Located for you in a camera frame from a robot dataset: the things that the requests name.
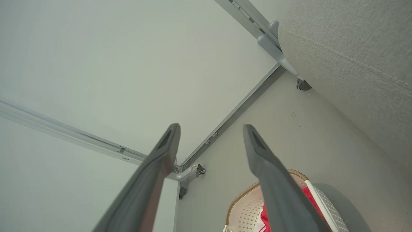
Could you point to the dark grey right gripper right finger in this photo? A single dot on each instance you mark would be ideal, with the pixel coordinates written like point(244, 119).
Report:
point(280, 193)

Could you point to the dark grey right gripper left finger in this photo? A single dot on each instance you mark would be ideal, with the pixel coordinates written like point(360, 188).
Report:
point(141, 193)

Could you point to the red garment with white stripe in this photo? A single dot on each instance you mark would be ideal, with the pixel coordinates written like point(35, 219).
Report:
point(310, 198)

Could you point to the grey fabric sofa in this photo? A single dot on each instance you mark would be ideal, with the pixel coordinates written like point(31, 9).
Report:
point(354, 64)

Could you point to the black caster wheel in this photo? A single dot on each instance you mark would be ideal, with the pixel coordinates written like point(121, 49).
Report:
point(303, 85)
point(182, 192)
point(201, 169)

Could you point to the grey metal partition foot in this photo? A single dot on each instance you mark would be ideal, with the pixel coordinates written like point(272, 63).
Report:
point(188, 172)
point(274, 27)
point(273, 48)

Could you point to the grey partition bottom rail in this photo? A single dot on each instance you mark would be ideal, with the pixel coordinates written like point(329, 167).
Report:
point(231, 117)

